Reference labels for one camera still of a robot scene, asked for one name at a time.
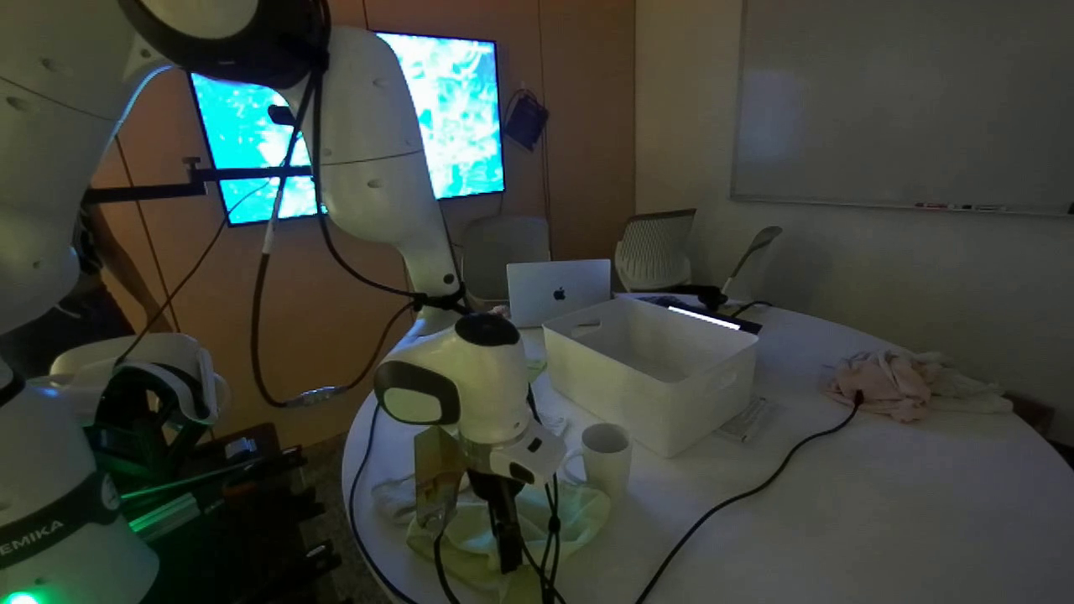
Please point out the white plastic basket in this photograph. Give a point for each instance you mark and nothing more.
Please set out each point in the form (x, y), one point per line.
(669, 377)

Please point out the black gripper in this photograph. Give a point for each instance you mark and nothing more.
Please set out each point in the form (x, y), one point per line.
(508, 490)

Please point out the wall monitor screen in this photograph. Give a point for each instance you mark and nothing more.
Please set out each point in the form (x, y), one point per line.
(453, 86)

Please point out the light green towel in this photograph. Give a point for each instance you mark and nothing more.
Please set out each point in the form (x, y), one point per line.
(555, 524)

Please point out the tablet with lit screen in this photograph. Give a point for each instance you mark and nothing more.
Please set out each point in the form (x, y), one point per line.
(710, 317)

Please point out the white headset on stand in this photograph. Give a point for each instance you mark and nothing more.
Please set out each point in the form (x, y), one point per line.
(159, 396)

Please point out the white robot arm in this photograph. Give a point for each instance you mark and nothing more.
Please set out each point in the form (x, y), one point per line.
(68, 77)

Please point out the white ceramic mug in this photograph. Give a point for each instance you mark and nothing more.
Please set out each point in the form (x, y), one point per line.
(605, 453)

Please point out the whiteboard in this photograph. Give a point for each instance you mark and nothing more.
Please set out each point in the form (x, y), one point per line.
(929, 104)

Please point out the pink cloth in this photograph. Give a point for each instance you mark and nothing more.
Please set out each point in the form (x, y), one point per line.
(887, 384)

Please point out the silver laptop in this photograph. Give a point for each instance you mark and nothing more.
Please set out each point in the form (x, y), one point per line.
(546, 290)

